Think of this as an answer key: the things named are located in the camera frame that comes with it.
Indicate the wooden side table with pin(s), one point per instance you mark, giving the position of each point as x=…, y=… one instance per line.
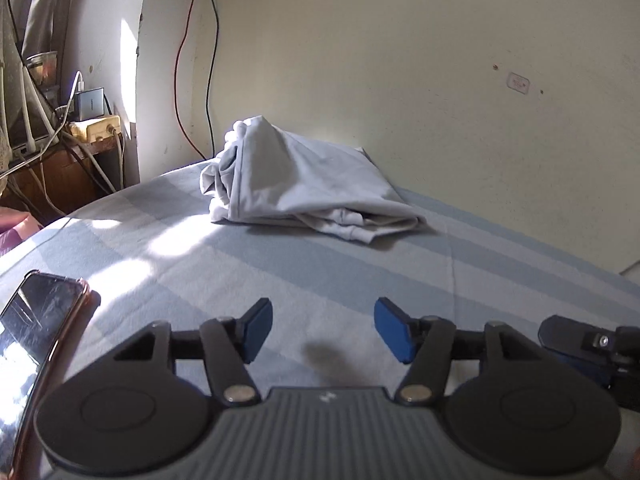
x=60, y=180

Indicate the small wall sticker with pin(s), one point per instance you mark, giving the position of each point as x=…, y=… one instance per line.
x=518, y=83

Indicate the white router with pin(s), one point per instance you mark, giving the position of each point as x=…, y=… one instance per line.
x=27, y=120

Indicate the striped blue bed sheet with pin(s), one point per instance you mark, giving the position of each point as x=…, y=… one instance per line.
x=200, y=270

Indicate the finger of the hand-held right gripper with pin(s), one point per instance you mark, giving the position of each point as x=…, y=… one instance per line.
x=575, y=342

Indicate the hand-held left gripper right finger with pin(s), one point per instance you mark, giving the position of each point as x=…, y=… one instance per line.
x=392, y=327

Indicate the white printed T-shirt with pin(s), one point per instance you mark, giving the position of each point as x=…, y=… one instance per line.
x=300, y=180

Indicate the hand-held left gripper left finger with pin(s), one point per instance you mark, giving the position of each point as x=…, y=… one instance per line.
x=259, y=330

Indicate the grey charger block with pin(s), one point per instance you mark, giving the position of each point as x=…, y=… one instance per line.
x=89, y=104

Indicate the glass jar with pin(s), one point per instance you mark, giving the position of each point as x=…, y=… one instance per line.
x=42, y=70

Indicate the pink cloth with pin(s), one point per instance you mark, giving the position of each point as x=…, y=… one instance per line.
x=17, y=230

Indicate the grey curtain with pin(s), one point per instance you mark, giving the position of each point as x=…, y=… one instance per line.
x=50, y=5

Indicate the cream power strip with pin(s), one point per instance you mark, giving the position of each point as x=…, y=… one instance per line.
x=92, y=129

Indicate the smartphone with pink case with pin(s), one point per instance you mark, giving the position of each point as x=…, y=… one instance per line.
x=35, y=320

